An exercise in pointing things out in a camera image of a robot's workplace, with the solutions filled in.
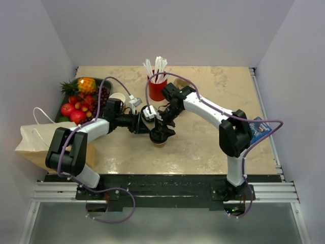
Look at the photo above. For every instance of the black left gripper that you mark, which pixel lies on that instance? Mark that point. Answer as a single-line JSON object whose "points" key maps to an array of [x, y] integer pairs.
{"points": [[137, 125]]}

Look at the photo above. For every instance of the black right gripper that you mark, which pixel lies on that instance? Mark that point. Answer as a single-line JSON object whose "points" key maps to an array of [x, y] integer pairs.
{"points": [[163, 123]]}

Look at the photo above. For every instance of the black plastic cup lid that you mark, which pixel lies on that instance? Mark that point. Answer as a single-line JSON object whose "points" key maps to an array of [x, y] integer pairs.
{"points": [[150, 123], [157, 137]]}

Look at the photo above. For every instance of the white paper coffee cup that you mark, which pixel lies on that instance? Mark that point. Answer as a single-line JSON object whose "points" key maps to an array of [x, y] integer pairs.
{"points": [[159, 145]]}

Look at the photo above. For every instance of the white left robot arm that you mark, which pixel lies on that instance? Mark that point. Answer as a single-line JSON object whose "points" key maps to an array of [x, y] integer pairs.
{"points": [[67, 151]]}

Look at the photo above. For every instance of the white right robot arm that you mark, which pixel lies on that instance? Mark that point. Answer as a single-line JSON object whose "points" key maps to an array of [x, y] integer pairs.
{"points": [[234, 132]]}

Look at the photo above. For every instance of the brown paper takeout bag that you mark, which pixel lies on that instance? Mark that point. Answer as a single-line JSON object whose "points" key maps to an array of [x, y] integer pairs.
{"points": [[36, 140]]}

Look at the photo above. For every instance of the red ribbed straw cup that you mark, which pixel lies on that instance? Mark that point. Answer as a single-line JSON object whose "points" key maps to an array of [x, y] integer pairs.
{"points": [[155, 87]]}

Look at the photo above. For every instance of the stacked brown paper cups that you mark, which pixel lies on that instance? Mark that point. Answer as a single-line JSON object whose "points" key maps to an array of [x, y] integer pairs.
{"points": [[119, 96]]}

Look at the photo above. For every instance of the brown pulp cup carrier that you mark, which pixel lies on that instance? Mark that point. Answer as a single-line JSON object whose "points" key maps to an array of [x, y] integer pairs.
{"points": [[178, 82]]}

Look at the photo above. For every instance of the dark red grape bunch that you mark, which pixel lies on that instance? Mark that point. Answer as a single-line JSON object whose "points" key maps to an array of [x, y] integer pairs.
{"points": [[98, 98]]}

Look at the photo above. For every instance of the red apple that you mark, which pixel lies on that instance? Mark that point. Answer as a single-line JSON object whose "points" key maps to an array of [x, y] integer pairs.
{"points": [[77, 116], [67, 109]]}

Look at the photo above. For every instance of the orange pineapple fruit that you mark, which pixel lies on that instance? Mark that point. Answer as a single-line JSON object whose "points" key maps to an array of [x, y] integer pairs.
{"points": [[85, 85]]}

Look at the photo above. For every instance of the green lime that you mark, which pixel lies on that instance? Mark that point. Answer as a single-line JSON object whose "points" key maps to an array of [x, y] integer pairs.
{"points": [[63, 119]]}

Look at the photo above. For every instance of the blue card packet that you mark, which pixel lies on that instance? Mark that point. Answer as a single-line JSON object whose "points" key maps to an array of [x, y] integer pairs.
{"points": [[259, 130]]}

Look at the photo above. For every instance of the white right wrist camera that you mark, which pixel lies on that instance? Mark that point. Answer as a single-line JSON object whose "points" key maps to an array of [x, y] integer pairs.
{"points": [[149, 113]]}

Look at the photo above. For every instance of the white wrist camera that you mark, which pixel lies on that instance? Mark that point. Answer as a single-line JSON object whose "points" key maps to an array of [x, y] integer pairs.
{"points": [[133, 103], [149, 113]]}

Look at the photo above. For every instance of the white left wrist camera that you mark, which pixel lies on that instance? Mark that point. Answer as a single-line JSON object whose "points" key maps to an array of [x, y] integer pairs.
{"points": [[133, 103]]}

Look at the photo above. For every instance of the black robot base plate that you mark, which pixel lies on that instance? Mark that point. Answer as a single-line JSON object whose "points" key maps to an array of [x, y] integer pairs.
{"points": [[118, 191]]}

